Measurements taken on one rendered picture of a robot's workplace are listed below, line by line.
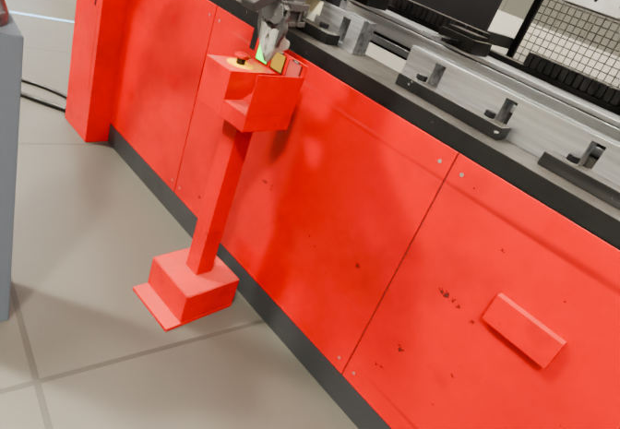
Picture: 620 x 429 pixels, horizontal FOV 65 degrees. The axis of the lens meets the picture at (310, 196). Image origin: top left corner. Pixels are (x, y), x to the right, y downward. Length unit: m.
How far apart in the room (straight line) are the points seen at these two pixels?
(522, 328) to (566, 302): 0.10
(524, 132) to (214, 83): 0.75
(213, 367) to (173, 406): 0.17
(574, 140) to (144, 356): 1.20
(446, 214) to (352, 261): 0.31
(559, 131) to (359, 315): 0.67
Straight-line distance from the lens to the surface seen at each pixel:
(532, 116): 1.17
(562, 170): 1.10
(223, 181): 1.37
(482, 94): 1.22
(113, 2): 2.24
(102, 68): 2.31
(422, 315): 1.23
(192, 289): 1.52
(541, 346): 1.10
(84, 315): 1.57
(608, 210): 1.04
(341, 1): 1.51
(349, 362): 1.44
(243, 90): 1.28
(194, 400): 1.41
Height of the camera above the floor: 1.12
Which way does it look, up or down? 27 degrees down
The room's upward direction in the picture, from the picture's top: 21 degrees clockwise
